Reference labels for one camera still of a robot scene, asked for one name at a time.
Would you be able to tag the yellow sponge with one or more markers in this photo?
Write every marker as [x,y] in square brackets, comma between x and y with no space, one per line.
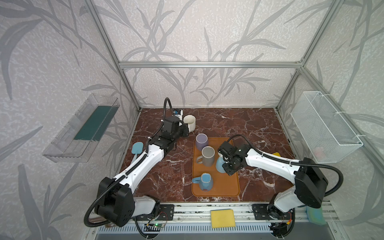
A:
[223,219]

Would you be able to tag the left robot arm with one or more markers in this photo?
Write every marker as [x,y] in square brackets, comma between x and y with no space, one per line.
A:
[115,202]

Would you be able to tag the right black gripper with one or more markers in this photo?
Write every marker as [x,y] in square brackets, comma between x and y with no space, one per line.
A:
[229,165]

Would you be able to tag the light blue silicone spatula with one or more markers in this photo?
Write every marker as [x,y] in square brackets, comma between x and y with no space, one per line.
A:
[137,149]

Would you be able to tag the orange rubber tray mat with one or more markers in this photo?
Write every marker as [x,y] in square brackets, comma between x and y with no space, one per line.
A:
[223,184]

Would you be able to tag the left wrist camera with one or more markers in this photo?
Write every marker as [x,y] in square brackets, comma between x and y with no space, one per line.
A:
[178,113]

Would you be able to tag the clear acrylic wall shelf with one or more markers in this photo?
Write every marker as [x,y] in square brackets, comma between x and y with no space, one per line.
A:
[64,149]

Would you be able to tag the small green circuit board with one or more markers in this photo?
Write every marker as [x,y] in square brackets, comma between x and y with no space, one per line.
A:
[154,227]

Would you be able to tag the light blue mug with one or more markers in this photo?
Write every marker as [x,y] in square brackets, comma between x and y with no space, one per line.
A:
[219,165]

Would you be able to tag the blue speckled mug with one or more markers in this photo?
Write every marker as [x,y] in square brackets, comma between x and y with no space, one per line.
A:
[205,182]

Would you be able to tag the green sponge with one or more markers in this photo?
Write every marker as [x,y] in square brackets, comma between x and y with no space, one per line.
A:
[315,216]

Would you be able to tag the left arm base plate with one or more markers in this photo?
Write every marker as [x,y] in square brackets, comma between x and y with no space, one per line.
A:
[161,212]

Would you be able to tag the white wire basket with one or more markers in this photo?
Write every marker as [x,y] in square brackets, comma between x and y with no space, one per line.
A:
[327,134]

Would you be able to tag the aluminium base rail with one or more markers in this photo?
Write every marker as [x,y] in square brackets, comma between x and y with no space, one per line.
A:
[195,218]

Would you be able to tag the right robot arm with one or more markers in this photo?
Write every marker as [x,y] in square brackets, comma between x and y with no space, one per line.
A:
[311,182]

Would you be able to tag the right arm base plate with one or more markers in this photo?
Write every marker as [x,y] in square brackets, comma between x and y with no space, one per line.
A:
[261,211]

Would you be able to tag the grey mug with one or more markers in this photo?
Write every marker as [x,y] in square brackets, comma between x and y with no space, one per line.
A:
[208,157]

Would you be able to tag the lavender mug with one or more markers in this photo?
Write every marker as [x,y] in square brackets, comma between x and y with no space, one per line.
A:
[202,141]

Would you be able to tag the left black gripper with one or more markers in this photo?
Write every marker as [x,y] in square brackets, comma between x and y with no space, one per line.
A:
[183,129]

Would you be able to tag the white ceramic mug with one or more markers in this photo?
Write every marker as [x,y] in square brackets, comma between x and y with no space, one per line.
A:
[190,120]

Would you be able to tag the green mat in shelf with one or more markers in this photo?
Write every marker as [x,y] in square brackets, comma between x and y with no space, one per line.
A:
[97,123]

